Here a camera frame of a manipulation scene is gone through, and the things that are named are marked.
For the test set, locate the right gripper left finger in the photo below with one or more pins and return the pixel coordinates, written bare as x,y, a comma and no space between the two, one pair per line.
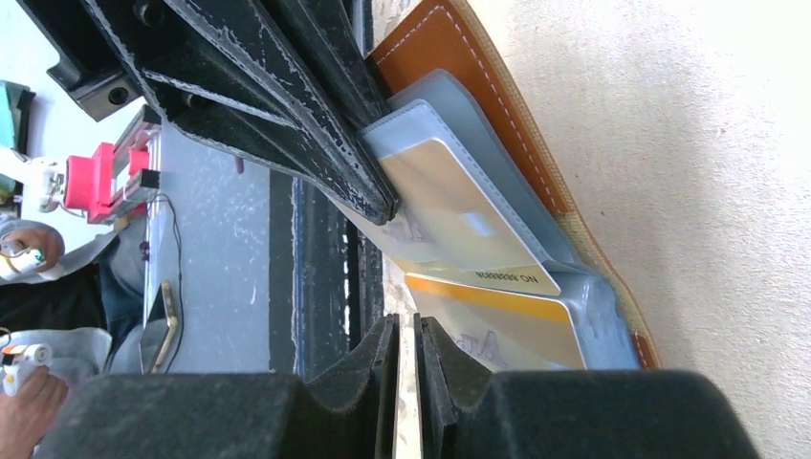
346,412

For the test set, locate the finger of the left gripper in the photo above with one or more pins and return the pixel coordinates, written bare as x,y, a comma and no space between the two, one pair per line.
322,34

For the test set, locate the person hand upper left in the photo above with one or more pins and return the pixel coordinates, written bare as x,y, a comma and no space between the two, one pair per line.
48,241

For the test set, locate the person hand lower left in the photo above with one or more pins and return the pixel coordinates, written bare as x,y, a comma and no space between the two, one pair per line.
30,414

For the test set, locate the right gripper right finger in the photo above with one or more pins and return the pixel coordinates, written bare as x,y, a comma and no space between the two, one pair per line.
469,411

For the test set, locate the red device in background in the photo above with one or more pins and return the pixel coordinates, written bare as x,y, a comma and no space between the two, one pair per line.
118,179

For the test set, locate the brown leather card holder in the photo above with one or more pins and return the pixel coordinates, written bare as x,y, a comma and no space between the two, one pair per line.
448,82

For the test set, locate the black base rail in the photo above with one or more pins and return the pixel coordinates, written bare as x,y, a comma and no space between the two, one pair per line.
325,288

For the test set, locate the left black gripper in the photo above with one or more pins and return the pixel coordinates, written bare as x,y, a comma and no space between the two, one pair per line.
223,74

